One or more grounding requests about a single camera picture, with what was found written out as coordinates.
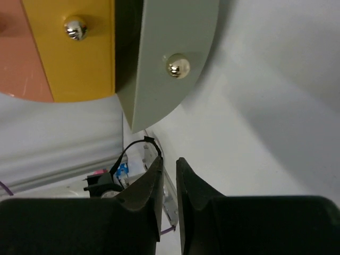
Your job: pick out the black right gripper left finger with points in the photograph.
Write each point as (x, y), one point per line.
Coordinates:
(128, 223)

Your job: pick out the cylindrical beige drawer container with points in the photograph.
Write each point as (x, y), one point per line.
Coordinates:
(148, 53)

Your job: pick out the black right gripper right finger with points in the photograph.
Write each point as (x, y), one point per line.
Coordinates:
(212, 223)

